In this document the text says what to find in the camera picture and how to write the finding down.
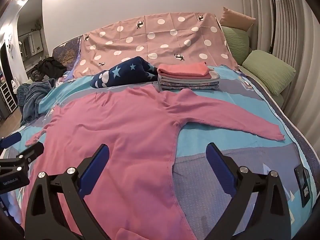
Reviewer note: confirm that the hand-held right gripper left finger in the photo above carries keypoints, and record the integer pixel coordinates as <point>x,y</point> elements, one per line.
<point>96,165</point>

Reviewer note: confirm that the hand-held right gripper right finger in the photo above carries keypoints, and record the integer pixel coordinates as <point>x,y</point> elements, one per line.
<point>220,165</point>

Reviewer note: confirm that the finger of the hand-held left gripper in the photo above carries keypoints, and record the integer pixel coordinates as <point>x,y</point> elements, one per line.
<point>11,138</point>
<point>31,152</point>

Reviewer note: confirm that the pink long-sleeve shirt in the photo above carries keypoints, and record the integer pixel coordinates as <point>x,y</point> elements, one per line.
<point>125,130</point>

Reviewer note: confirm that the pile of dark clothes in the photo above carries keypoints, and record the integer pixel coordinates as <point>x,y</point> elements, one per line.
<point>48,67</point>

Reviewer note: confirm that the stack of folded grey clothes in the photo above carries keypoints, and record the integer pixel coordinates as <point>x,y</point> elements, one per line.
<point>190,85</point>

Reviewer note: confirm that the white shelf rack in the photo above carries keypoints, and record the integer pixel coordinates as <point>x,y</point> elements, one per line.
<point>8,97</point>

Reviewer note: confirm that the blue-grey fleece blanket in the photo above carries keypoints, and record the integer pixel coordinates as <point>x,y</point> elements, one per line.
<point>31,97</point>

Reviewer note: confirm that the white figurine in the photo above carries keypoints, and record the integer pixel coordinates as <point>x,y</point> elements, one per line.
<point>14,86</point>

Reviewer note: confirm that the black phone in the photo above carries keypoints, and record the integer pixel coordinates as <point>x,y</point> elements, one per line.
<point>303,185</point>

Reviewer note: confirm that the green bed sheet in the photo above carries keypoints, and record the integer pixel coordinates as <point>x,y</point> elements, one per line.
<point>278,100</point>

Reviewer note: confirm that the white fan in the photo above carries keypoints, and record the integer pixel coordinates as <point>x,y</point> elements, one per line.
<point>10,46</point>

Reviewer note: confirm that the navy star-print blanket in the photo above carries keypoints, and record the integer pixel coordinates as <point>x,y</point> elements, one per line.
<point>125,72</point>

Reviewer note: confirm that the purple tree-print sheet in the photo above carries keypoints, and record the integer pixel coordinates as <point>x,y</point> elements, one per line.
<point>66,53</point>

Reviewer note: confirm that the folded coral pink garment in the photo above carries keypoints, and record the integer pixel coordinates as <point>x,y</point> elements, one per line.
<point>182,68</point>

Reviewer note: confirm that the small green pillow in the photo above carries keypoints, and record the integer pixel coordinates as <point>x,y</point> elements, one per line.
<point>268,71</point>

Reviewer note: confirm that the large green pillow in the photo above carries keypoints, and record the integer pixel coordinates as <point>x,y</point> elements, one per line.
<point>236,45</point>

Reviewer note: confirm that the white pleated curtain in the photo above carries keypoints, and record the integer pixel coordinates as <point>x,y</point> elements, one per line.
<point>295,42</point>

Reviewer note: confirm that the pink polka dot sheet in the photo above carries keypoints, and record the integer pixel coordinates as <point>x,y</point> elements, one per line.
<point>150,30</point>

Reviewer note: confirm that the beige pillow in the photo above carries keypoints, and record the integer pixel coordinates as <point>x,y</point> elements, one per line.
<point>236,18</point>

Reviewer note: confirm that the black floor lamp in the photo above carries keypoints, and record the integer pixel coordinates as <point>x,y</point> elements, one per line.
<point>273,17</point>

